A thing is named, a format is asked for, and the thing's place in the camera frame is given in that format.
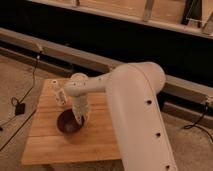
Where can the dark maroon ceramic bowl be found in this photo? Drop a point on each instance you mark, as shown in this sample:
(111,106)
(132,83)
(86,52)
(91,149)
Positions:
(67,123)

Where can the white labelled bottle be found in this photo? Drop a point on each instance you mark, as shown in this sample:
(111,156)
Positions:
(59,93)

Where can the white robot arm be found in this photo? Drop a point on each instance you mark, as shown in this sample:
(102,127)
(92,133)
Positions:
(131,92)

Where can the wooden table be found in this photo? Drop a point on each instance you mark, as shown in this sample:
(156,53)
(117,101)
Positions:
(45,144)

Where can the white ribbed gripper body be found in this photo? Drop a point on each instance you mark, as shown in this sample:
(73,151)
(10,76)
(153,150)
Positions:
(80,105)

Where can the black power adapter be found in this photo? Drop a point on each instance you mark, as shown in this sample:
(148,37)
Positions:
(20,109)

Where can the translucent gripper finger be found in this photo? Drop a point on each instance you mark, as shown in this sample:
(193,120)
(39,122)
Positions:
(79,119)
(86,119)

